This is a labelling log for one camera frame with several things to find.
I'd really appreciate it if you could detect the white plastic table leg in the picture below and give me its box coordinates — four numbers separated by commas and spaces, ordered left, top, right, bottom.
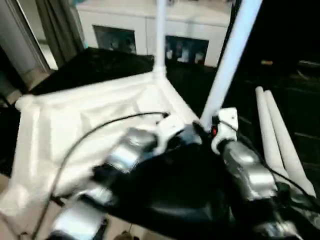
263, 90, 318, 199
200, 0, 264, 131
254, 86, 289, 171
154, 0, 168, 76

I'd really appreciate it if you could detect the white plastic table top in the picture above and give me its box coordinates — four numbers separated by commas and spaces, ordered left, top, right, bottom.
0, 69, 204, 238

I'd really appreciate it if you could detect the black work mat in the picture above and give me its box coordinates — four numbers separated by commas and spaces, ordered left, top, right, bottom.
0, 47, 320, 240

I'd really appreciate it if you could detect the large black case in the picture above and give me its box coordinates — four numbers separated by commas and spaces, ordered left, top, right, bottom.
217, 0, 320, 73

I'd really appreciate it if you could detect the white glass-door cabinet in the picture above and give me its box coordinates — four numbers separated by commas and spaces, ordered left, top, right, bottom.
75, 0, 234, 68

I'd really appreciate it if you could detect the grey curtain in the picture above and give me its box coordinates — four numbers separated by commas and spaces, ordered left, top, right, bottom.
34, 0, 85, 70

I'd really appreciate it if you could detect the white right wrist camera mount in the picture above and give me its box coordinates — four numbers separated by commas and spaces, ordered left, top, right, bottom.
210, 107, 239, 155

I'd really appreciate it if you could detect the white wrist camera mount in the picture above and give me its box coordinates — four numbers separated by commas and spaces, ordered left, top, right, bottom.
154, 115, 186, 154
210, 107, 239, 155

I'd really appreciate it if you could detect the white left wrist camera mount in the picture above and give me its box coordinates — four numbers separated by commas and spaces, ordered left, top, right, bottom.
154, 115, 186, 154

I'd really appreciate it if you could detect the black metal frame bar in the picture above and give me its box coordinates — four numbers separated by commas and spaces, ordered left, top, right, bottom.
49, 195, 66, 206

